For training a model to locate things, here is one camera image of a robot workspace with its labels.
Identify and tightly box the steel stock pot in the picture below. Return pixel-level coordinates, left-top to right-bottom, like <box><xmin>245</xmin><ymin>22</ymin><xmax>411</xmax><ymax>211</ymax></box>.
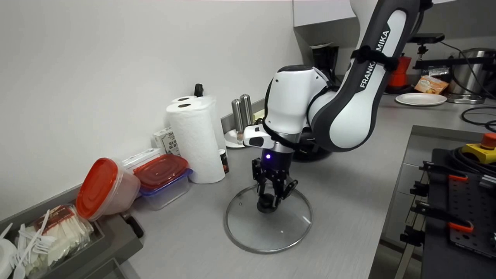
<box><xmin>448</xmin><ymin>46</ymin><xmax>496</xmax><ymax>105</ymax></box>

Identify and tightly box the black clamp rack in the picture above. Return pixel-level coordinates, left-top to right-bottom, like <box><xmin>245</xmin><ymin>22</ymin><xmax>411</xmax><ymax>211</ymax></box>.
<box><xmin>399</xmin><ymin>147</ymin><xmax>496</xmax><ymax>260</ymax></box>

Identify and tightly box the yellow emergency stop button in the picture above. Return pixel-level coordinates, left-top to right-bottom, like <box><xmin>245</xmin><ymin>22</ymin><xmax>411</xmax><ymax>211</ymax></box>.
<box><xmin>461</xmin><ymin>132</ymin><xmax>496</xmax><ymax>166</ymax></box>

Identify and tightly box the red orange jug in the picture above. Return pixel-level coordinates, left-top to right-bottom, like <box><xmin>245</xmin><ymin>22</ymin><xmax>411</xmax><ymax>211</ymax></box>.
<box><xmin>386</xmin><ymin>53</ymin><xmax>414</xmax><ymax>93</ymax></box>

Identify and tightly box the grey wall cabinet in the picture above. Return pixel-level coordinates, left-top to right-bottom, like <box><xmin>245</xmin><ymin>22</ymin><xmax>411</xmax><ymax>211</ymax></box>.
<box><xmin>292</xmin><ymin>0</ymin><xmax>363</xmax><ymax>51</ymax></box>

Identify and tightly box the grey metal tray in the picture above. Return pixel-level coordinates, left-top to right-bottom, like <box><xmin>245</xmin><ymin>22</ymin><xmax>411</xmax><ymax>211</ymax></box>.
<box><xmin>0</xmin><ymin>183</ymin><xmax>145</xmax><ymax>279</ymax></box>

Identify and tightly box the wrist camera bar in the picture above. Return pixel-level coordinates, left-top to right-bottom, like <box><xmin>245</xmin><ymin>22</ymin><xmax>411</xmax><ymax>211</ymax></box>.
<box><xmin>242</xmin><ymin>124</ymin><xmax>273</xmax><ymax>150</ymax></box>

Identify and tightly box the small white plate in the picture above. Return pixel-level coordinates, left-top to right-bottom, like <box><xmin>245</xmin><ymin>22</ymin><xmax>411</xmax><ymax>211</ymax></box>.
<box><xmin>224</xmin><ymin>127</ymin><xmax>261</xmax><ymax>150</ymax></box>

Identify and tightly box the small black bottle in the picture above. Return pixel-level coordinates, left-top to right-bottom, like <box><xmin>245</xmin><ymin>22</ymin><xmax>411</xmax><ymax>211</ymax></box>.
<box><xmin>219</xmin><ymin>149</ymin><xmax>231</xmax><ymax>175</ymax></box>

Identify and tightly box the large white plate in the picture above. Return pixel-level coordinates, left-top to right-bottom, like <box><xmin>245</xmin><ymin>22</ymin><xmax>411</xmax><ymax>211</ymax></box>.
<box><xmin>394</xmin><ymin>91</ymin><xmax>450</xmax><ymax>108</ymax></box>

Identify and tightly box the steel shaker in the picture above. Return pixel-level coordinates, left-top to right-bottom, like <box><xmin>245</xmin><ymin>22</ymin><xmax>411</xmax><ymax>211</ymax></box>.
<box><xmin>230</xmin><ymin>98</ymin><xmax>245</xmax><ymax>132</ymax></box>
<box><xmin>239</xmin><ymin>93</ymin><xmax>256</xmax><ymax>129</ymax></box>

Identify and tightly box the white wall outlet box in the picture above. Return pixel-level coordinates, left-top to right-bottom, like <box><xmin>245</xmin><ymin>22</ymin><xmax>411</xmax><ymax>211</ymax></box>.
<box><xmin>151</xmin><ymin>127</ymin><xmax>182</xmax><ymax>158</ymax></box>

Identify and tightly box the black camera on stand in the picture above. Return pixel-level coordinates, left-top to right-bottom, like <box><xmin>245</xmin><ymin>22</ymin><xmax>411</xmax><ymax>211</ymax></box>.
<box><xmin>410</xmin><ymin>31</ymin><xmax>496</xmax><ymax>71</ymax></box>

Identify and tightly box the glass pot lid black knob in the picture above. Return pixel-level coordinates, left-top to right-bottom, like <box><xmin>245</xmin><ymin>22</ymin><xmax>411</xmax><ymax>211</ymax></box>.
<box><xmin>224</xmin><ymin>183</ymin><xmax>315</xmax><ymax>256</ymax></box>

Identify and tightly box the white paper towel roll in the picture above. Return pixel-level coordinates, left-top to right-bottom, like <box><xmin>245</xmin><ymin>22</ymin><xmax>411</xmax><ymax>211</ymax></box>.
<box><xmin>169</xmin><ymin>93</ymin><xmax>213</xmax><ymax>105</ymax></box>
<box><xmin>165</xmin><ymin>99</ymin><xmax>230</xmax><ymax>186</ymax></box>

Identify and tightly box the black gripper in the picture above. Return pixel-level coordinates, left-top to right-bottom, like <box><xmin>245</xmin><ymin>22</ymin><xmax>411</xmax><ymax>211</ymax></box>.
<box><xmin>250</xmin><ymin>146</ymin><xmax>301</xmax><ymax>212</ymax></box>

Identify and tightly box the black floor cable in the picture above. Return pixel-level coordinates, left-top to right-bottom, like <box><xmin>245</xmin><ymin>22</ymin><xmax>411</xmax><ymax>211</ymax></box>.
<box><xmin>459</xmin><ymin>105</ymin><xmax>496</xmax><ymax>133</ymax></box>

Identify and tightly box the white plastic cutlery bag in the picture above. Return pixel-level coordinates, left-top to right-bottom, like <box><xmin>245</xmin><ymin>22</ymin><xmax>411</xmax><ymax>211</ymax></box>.
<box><xmin>0</xmin><ymin>203</ymin><xmax>98</xmax><ymax>279</ymax></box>

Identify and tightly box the flat container red lid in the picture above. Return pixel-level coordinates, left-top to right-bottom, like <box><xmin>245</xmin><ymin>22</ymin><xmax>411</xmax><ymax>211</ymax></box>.
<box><xmin>132</xmin><ymin>152</ymin><xmax>194</xmax><ymax>211</ymax></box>

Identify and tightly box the tilted tub red lid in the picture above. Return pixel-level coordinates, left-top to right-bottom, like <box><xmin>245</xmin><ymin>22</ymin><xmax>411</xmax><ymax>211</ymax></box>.
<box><xmin>75</xmin><ymin>156</ymin><xmax>143</xmax><ymax>222</ymax></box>

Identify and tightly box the orange snack package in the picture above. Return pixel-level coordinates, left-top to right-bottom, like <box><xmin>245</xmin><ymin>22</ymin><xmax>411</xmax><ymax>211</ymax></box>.
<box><xmin>413</xmin><ymin>74</ymin><xmax>450</xmax><ymax>96</ymax></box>

